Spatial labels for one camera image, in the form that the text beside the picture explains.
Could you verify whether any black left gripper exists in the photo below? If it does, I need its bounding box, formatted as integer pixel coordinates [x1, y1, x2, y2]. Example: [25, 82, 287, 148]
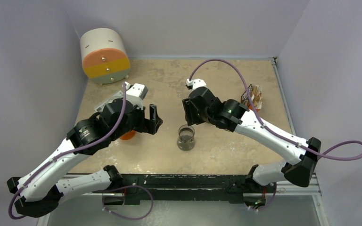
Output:
[110, 100, 162, 141]

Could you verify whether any orange glass carafe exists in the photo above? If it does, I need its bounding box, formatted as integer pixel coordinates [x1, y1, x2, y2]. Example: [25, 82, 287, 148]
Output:
[120, 130, 136, 140]

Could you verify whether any grey glass carafe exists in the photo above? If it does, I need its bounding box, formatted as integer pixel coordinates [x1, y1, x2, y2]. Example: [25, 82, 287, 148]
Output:
[177, 124, 195, 151]

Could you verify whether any clear plastic filter packet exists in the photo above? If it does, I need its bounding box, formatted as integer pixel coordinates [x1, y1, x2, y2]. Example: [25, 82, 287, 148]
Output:
[94, 90, 123, 112]

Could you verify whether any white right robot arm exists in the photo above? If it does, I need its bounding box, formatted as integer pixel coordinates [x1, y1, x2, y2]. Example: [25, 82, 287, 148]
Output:
[182, 86, 321, 192]

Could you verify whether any orange coffee filter box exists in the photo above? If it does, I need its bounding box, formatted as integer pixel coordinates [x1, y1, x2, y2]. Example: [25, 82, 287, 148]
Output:
[240, 84, 263, 111]

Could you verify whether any white round drawer cabinet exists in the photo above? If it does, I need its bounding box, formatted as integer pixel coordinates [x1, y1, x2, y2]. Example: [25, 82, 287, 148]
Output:
[80, 28, 131, 85]

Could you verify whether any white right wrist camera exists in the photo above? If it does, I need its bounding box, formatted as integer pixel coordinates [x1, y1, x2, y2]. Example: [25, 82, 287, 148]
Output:
[186, 79, 207, 91]

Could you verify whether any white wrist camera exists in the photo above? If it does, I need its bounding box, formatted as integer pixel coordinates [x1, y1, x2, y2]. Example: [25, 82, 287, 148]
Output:
[186, 79, 207, 91]
[124, 82, 148, 110]

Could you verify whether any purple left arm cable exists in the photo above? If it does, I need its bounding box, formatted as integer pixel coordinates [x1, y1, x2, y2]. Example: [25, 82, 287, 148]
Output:
[8, 81, 128, 220]

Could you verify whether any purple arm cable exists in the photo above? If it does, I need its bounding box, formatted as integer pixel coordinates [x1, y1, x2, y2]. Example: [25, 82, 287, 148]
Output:
[189, 59, 362, 162]
[8, 81, 128, 220]

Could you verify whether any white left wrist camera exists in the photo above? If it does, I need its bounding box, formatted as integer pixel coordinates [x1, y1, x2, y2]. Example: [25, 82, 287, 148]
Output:
[124, 82, 148, 110]

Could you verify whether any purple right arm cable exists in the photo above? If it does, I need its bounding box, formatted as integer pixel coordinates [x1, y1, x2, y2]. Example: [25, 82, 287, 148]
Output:
[189, 59, 362, 162]

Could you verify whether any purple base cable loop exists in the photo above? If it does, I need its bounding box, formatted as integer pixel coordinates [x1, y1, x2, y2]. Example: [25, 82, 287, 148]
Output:
[101, 185, 154, 220]

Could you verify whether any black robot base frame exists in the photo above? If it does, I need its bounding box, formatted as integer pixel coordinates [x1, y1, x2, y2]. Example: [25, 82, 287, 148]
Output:
[98, 166, 276, 209]

